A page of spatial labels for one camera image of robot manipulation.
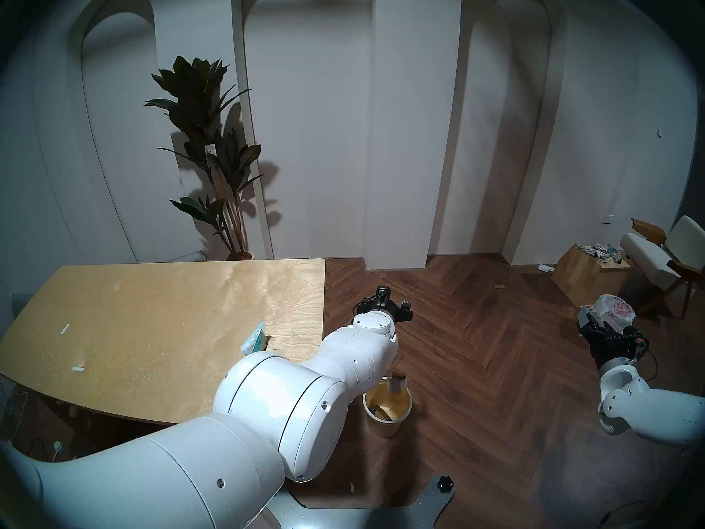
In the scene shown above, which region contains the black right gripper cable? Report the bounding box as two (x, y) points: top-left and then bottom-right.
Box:
(633, 335), (659, 383)

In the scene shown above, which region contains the cream round trash bin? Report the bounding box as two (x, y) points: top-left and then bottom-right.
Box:
(362, 382), (414, 438)

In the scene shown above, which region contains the white cushioned wooden armchair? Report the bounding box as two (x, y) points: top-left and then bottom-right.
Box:
(620, 215), (705, 320)

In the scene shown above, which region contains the light plywood table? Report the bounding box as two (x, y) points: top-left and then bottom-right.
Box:
(0, 258), (327, 482)

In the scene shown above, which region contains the clutter pile of small items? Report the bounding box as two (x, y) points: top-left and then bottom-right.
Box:
(578, 242), (623, 261)

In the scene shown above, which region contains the tall dark green plant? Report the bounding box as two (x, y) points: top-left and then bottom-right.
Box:
(144, 55), (265, 254)

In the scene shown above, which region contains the white plastic bag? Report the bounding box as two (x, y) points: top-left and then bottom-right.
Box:
(578, 294), (637, 336)

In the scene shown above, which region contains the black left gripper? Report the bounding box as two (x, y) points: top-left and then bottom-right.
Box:
(362, 298), (413, 321)

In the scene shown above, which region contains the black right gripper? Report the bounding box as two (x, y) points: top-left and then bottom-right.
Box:
(578, 307), (649, 372)

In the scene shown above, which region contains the wooden cube side table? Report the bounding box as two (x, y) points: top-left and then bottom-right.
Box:
(551, 243), (633, 308)

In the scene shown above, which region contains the teal white tissue pack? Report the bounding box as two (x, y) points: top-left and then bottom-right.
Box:
(241, 322), (269, 355)

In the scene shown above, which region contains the white floor cable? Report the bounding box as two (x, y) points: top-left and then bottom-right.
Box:
(33, 437), (78, 463)

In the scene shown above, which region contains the black floor cable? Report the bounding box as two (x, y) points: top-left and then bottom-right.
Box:
(598, 499), (661, 526)

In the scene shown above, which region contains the grey metal robot base plate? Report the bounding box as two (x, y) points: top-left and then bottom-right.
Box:
(270, 476), (457, 529)

